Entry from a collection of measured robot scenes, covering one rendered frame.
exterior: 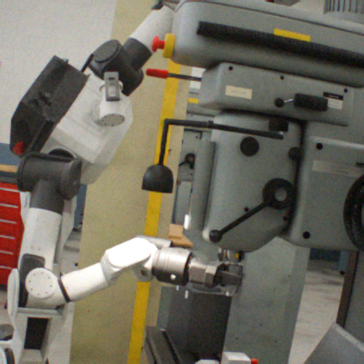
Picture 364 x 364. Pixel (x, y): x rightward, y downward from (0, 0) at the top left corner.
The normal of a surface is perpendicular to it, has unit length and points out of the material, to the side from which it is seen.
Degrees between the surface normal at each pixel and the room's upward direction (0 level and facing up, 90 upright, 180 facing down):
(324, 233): 90
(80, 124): 59
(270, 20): 90
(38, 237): 74
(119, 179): 90
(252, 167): 90
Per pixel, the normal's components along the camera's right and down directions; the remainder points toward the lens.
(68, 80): 0.45, -0.42
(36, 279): 0.07, -0.22
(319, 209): 0.15, 0.07
